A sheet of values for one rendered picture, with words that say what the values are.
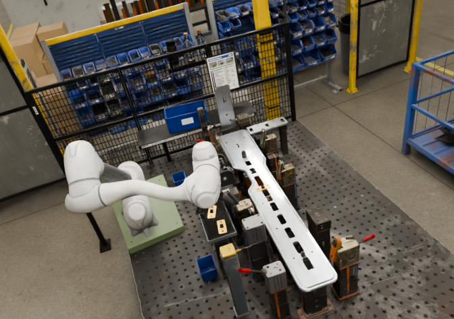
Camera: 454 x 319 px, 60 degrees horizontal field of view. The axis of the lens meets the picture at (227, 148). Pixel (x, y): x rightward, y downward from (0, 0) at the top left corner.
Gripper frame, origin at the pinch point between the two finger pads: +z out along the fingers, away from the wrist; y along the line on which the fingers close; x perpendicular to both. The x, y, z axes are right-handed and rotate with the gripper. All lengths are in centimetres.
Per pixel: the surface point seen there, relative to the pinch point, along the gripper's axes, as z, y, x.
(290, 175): 23, 45, 45
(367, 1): 14, 209, 300
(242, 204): 14.3, 12.4, 20.7
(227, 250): 6.2, 0.3, -14.6
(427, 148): 106, 196, 137
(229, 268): 14.2, -0.6, -17.9
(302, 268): 22.1, 31.5, -20.8
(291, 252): 22.1, 29.5, -10.6
